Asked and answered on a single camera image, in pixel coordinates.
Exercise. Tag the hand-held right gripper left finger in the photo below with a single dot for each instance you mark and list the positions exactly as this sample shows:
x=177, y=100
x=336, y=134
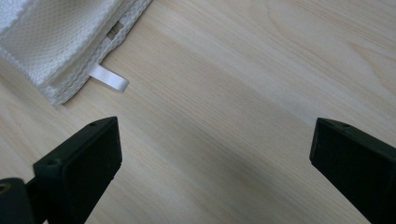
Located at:
x=77, y=168

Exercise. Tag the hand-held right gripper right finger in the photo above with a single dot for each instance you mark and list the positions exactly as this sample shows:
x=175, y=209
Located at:
x=358, y=161

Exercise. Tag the white cloth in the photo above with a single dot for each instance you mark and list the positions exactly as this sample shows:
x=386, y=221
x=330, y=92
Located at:
x=53, y=40

